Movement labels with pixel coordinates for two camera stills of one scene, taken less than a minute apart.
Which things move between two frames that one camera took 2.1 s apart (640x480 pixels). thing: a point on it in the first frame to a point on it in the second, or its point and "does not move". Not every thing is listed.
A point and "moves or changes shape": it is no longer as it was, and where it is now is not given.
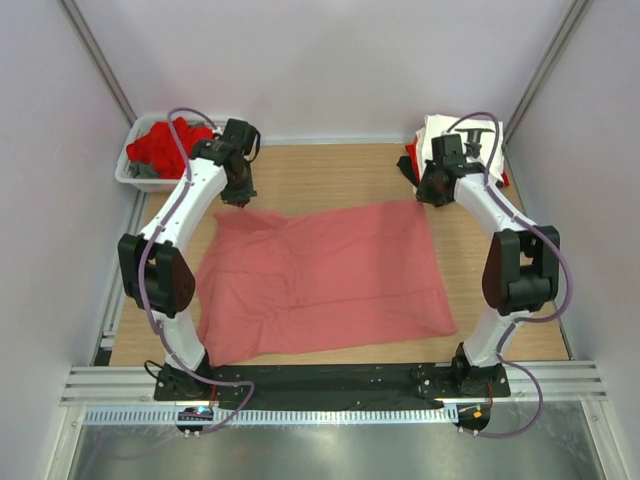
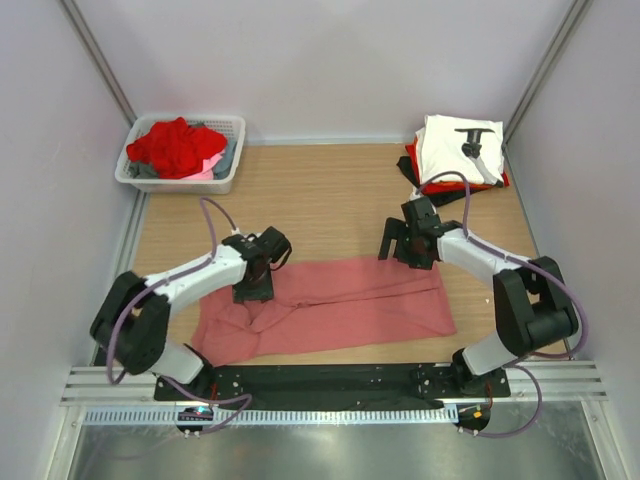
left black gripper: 242,197 to 263,292
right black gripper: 423,194 to 393,229
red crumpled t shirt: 159,146 does not move
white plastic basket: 135,126 does not move
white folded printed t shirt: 481,144 does not move
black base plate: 369,387 does not move
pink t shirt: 270,283 moves or changes shape
